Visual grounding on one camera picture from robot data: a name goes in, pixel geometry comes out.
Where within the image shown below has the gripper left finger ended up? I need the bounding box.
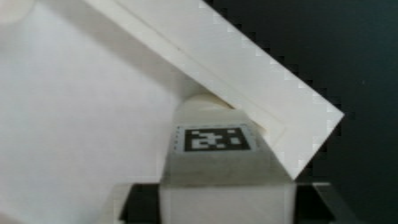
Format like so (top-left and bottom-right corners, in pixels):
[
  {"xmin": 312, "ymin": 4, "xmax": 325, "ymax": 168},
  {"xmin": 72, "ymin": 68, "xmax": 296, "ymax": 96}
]
[{"xmin": 117, "ymin": 183, "xmax": 161, "ymax": 224}]

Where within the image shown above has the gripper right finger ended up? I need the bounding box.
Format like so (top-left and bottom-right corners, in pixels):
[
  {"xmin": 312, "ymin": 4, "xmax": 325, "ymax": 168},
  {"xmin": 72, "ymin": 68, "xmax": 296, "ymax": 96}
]
[{"xmin": 293, "ymin": 183, "xmax": 349, "ymax": 224}]

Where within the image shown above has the white square table top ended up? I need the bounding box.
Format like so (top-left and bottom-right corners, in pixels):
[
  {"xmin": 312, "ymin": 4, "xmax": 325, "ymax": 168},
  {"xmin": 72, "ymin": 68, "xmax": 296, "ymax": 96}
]
[{"xmin": 0, "ymin": 0, "xmax": 342, "ymax": 224}]

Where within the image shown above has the white table leg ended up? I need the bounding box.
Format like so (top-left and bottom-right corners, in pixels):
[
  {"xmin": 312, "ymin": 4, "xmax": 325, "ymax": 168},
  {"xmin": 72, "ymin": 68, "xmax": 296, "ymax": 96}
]
[{"xmin": 159, "ymin": 94, "xmax": 296, "ymax": 224}]

